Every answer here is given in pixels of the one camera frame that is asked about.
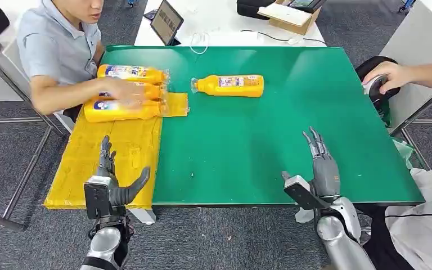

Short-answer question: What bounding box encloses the person's right hand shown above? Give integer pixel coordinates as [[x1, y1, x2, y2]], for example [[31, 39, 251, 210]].
[[100, 77, 147, 110], [362, 61, 415, 95]]

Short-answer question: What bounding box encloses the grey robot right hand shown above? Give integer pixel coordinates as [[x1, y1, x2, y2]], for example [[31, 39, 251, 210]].
[[301, 126, 342, 199]]

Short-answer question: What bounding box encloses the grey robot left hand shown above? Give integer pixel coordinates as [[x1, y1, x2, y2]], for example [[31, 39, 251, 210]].
[[96, 134, 151, 208]]

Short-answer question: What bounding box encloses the orange drink bottle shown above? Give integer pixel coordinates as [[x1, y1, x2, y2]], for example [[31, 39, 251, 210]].
[[83, 98, 167, 123], [97, 64, 169, 85], [98, 82, 167, 101], [190, 74, 265, 98]]

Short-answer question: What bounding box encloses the black backpack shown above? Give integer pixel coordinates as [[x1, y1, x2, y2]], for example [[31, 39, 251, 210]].
[[354, 55, 402, 113]]

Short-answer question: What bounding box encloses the white table foot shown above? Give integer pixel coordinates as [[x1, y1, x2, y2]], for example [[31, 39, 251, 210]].
[[128, 207, 157, 226]]

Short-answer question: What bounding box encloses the yellow sheet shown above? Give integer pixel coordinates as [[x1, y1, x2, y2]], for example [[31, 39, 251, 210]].
[[43, 92, 190, 210]]

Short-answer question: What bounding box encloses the person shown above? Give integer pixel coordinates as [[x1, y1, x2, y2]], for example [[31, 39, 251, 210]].
[[16, 0, 148, 122], [362, 61, 432, 270]]

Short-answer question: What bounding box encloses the green table mat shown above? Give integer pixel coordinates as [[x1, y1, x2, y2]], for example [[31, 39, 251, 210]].
[[100, 45, 426, 207]]

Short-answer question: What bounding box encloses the chrome chair base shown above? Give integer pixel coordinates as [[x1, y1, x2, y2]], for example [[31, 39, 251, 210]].
[[357, 223, 373, 244]]

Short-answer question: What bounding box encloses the black tablet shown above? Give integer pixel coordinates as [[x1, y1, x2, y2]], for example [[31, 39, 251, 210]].
[[150, 0, 185, 47]]

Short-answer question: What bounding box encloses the black device with screen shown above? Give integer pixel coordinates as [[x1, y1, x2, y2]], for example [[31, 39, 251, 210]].
[[288, 0, 328, 15]]

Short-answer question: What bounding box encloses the cardboard box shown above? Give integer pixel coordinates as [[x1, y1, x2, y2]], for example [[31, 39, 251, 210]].
[[256, 0, 321, 37]]

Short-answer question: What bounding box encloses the black bag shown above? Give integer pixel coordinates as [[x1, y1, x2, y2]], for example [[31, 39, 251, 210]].
[[236, 0, 277, 21]]

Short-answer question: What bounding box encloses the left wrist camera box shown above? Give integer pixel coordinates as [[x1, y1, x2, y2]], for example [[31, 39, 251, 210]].
[[83, 175, 114, 220]]

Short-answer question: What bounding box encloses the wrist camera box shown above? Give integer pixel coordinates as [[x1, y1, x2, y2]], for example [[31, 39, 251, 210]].
[[83, 175, 114, 220], [281, 170, 331, 210]]

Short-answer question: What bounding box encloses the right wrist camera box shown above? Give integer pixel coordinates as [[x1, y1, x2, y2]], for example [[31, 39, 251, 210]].
[[281, 170, 331, 210]]

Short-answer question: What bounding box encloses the white looped cable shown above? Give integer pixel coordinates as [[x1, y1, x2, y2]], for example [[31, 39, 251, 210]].
[[190, 31, 210, 56]]

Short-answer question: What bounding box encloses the thin black cable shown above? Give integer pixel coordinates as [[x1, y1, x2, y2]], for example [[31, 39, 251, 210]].
[[240, 29, 328, 47]]

